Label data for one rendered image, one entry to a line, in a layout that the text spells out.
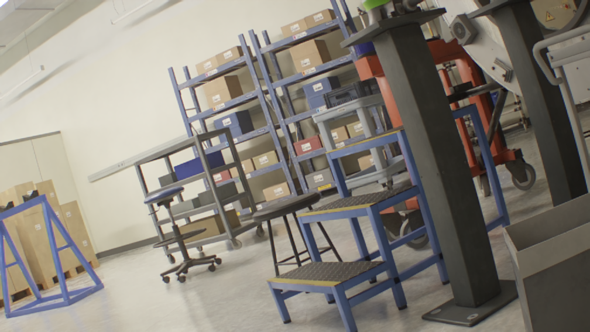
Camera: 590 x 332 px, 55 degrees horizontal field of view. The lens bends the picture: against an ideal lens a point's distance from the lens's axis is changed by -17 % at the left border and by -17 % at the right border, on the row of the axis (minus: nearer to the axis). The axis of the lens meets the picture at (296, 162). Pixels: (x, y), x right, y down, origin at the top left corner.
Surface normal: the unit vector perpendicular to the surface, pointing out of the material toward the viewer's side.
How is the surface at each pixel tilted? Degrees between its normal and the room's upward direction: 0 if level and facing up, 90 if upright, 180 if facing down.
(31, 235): 90
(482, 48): 90
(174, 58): 90
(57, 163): 90
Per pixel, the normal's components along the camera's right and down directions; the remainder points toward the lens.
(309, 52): -0.37, 0.15
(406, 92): -0.88, 0.31
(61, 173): 0.87, -0.29
